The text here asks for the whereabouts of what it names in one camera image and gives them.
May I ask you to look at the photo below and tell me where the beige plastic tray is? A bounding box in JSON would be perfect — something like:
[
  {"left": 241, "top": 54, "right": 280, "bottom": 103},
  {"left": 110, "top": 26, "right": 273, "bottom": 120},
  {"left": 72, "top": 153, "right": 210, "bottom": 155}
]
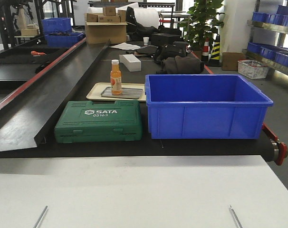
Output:
[{"left": 86, "top": 83, "right": 146, "bottom": 102}]

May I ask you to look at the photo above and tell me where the dark grey bag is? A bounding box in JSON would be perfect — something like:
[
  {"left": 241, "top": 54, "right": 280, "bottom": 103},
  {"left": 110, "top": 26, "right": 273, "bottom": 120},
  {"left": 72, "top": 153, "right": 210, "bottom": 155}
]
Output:
[{"left": 156, "top": 56, "right": 205, "bottom": 74}]

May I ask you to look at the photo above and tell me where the blue crate on conveyor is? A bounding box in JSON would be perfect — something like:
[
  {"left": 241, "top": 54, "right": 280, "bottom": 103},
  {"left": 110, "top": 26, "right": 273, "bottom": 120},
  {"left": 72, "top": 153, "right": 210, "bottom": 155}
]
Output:
[{"left": 45, "top": 33, "right": 84, "bottom": 48}]

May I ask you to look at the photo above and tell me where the small grey metal tray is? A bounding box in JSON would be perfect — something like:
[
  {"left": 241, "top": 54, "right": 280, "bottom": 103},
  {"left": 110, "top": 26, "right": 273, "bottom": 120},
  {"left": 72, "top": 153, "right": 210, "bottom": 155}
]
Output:
[{"left": 101, "top": 87, "right": 143, "bottom": 99}]

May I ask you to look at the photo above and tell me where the white plastic basket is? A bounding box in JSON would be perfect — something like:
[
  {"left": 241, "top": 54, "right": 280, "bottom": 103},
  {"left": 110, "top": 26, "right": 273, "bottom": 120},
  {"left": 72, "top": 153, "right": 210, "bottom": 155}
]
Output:
[{"left": 238, "top": 60, "right": 269, "bottom": 79}]

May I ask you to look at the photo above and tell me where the large blue plastic bin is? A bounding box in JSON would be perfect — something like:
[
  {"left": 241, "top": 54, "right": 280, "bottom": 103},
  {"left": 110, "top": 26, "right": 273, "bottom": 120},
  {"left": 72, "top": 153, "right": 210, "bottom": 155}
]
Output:
[{"left": 145, "top": 74, "right": 273, "bottom": 139}]

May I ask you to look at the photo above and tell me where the green black screwdriver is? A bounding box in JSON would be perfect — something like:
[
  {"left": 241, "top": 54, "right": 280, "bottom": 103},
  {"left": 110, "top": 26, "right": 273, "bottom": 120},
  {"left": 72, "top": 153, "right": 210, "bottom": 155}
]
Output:
[
  {"left": 230, "top": 205, "right": 243, "bottom": 228},
  {"left": 33, "top": 205, "right": 48, "bottom": 228}
]

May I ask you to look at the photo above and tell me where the striped traffic cone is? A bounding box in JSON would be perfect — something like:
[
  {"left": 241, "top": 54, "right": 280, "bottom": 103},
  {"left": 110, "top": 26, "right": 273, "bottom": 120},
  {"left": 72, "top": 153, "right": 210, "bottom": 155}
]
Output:
[{"left": 207, "top": 35, "right": 221, "bottom": 67}]

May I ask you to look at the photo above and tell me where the white paper cup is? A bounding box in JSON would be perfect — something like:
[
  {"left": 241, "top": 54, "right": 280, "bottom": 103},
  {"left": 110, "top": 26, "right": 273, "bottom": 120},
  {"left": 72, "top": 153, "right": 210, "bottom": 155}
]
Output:
[{"left": 143, "top": 37, "right": 149, "bottom": 46}]

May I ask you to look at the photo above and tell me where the potted green plant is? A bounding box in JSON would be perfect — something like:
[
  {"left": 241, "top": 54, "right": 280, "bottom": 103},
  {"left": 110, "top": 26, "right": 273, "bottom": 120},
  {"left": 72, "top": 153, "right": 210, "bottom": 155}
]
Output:
[{"left": 180, "top": 0, "right": 225, "bottom": 50}]

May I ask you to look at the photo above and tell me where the large cardboard box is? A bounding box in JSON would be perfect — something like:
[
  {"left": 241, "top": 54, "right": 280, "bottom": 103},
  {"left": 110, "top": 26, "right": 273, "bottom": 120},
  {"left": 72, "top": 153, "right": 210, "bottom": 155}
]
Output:
[{"left": 85, "top": 22, "right": 127, "bottom": 44}]

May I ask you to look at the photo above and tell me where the orange juice bottle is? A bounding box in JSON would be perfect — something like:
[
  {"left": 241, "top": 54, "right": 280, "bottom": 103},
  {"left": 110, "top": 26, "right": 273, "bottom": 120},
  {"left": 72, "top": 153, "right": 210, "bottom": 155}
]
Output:
[{"left": 110, "top": 59, "right": 122, "bottom": 95}]

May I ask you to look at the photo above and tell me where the white rectangular box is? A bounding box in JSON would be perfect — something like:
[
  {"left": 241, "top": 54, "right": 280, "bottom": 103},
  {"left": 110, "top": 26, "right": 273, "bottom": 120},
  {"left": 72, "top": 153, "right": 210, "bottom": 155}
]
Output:
[{"left": 119, "top": 54, "right": 142, "bottom": 72}]

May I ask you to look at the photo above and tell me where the green SATA tool case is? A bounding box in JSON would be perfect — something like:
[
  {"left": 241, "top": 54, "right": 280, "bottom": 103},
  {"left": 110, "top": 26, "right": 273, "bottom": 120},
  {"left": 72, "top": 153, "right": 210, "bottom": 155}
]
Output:
[{"left": 54, "top": 100, "right": 143, "bottom": 143}]

